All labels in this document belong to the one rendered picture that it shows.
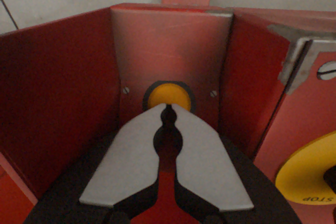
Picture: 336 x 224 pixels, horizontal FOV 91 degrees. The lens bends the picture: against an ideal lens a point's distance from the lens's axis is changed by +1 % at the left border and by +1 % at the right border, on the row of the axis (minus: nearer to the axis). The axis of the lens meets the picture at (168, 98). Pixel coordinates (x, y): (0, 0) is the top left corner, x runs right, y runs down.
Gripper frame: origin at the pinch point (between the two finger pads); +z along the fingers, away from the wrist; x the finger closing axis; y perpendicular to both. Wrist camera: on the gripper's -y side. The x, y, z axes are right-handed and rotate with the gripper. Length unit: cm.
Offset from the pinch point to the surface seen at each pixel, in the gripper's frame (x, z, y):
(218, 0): 20, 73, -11
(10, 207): -21.8, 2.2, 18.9
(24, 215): -19.0, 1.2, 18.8
